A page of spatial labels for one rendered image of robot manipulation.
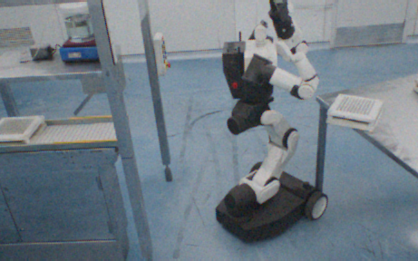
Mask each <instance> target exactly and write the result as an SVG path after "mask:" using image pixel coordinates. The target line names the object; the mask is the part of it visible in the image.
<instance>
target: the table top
mask: <svg viewBox="0 0 418 261"><path fill-rule="evenodd" d="M415 79H418V73H417V74H414V75H410V76H406V77H400V78H396V79H393V80H390V81H383V82H378V83H374V84H367V85H364V86H360V87H354V88H350V89H347V90H343V91H337V92H331V93H324V94H321V95H317V96H316V102H318V103H320V104H321V105H322V106H324V107H325V108H326V109H328V110H329V108H330V107H331V106H332V105H333V103H334V101H335V99H336V97H338V95H339V94H344V95H349V96H354V97H355V96H359V97H364V98H368V99H374V100H383V101H384V104H383V106H382V108H383V111H382V115H381V116H380V118H379V119H378V122H377V124H376V125H375V128H374V131H369V130H359V129H356V128H352V129H353V130H354V131H356V132H357V133H358V134H360V135H361V136H362V137H364V138H365V139H366V140H368V141H369V142H370V143H372V144H373V145H374V146H375V147H376V148H378V149H379V150H381V151H382V152H384V153H385V155H386V156H389V158H391V159H392V160H394V161H395V162H397V163H398V164H399V166H402V167H403V168H404V169H406V170H407V171H408V172H410V173H411V174H412V175H414V176H415V177H416V178H417V179H418V92H416V91H414V90H413V87H414V86H415V82H414V80H415Z"/></svg>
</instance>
